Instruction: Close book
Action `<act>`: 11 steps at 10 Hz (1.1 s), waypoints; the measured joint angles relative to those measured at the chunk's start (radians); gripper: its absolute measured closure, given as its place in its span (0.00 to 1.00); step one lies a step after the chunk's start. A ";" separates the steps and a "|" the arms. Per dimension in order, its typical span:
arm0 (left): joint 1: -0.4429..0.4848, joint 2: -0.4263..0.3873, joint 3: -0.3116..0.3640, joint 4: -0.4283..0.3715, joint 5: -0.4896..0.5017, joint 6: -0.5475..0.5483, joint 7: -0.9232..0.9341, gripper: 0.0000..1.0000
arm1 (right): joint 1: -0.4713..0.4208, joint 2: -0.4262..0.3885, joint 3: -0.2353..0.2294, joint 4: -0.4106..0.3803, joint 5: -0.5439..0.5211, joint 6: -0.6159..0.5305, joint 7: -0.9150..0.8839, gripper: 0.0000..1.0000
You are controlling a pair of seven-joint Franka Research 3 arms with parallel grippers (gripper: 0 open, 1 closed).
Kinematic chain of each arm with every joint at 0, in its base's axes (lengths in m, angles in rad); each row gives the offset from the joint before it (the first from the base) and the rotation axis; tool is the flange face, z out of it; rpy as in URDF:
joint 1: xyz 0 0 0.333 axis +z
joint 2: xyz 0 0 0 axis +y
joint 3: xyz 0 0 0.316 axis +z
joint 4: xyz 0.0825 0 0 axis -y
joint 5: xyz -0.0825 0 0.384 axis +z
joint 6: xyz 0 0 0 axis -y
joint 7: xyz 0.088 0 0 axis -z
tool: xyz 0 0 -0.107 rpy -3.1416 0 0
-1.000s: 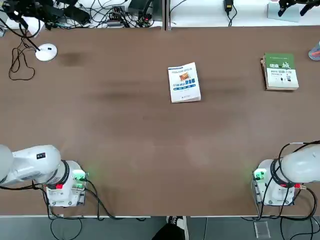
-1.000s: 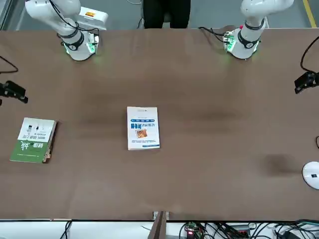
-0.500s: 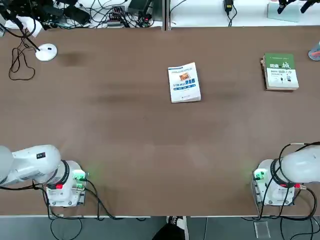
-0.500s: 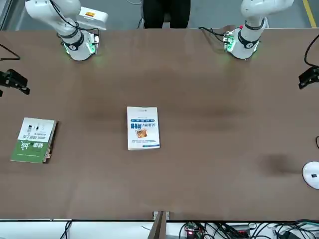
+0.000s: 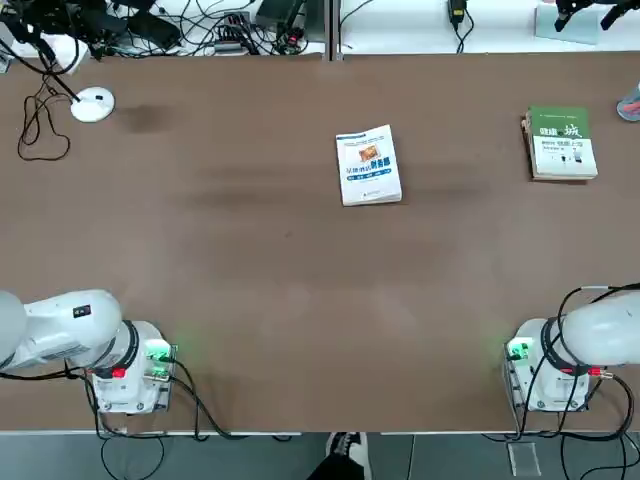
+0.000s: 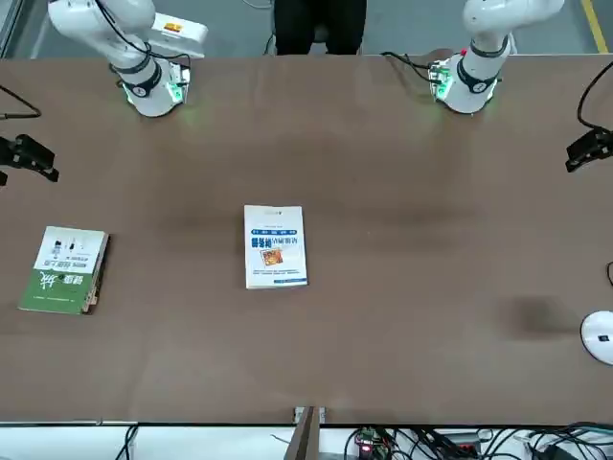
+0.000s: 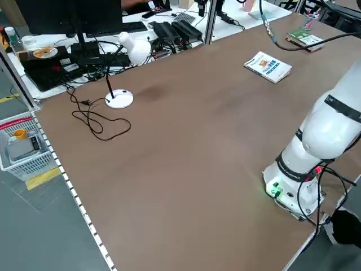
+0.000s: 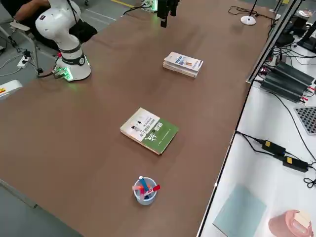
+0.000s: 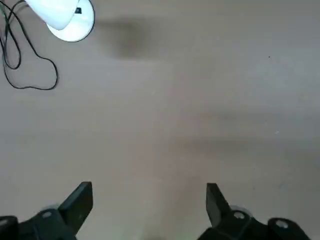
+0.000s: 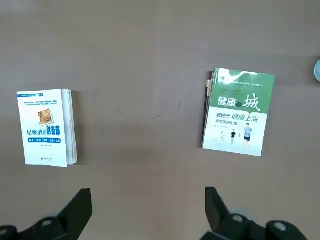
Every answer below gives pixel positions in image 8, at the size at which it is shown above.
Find white box orange label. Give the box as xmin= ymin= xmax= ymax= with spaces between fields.
xmin=0 ymin=80 xmax=23 ymax=101

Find black base cable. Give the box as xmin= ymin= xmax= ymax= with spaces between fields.
xmin=37 ymin=53 xmax=62 ymax=79
xmin=120 ymin=4 xmax=149 ymax=18

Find white desk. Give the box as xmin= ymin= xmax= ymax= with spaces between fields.
xmin=196 ymin=81 xmax=316 ymax=237
xmin=269 ymin=7 xmax=316 ymax=84

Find person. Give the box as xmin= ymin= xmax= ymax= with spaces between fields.
xmin=14 ymin=0 xmax=99 ymax=52

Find blue pen white cap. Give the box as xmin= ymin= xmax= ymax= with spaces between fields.
xmin=139 ymin=175 xmax=149 ymax=192

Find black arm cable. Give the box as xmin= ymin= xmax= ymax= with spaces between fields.
xmin=66 ymin=0 xmax=82 ymax=28

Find black finned power supply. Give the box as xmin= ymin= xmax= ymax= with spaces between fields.
xmin=261 ymin=71 xmax=312 ymax=103
xmin=273 ymin=61 xmax=316 ymax=87

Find green and white book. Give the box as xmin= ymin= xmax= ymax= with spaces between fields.
xmin=120 ymin=107 xmax=179 ymax=156

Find black adapter yellow label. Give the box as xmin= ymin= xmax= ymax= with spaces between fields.
xmin=261 ymin=139 xmax=286 ymax=157
xmin=282 ymin=155 xmax=309 ymax=173

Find aluminium frame post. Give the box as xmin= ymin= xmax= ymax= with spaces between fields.
xmin=245 ymin=0 xmax=306 ymax=84

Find white power strip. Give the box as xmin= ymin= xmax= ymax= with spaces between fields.
xmin=16 ymin=55 xmax=32 ymax=68

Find white desk lamp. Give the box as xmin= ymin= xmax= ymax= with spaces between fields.
xmin=240 ymin=0 xmax=259 ymax=26

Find black computer monitor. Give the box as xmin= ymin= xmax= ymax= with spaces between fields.
xmin=296 ymin=18 xmax=316 ymax=54

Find black lamp cable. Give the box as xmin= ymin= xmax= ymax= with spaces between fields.
xmin=228 ymin=6 xmax=277 ymax=28

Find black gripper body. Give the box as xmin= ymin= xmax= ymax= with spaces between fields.
xmin=158 ymin=0 xmax=180 ymax=8

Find paperback book cream pages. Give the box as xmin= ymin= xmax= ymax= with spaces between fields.
xmin=162 ymin=51 xmax=204 ymax=79

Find red marker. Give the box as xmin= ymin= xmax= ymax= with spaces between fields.
xmin=145 ymin=184 xmax=161 ymax=195

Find pink plastic container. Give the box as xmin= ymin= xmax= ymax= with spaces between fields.
xmin=268 ymin=209 xmax=313 ymax=237

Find grey chair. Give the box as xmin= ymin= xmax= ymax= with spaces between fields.
xmin=0 ymin=21 xmax=44 ymax=75

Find pale teal sheet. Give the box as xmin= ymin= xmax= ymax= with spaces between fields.
xmin=212 ymin=185 xmax=268 ymax=237

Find pale blue pen cup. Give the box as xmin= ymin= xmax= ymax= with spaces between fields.
xmin=134 ymin=177 xmax=158 ymax=206

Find pink pen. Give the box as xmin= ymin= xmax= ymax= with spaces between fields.
xmin=133 ymin=185 xmax=145 ymax=199

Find perforated metal plate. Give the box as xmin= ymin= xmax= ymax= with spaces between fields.
xmin=295 ymin=106 xmax=316 ymax=136

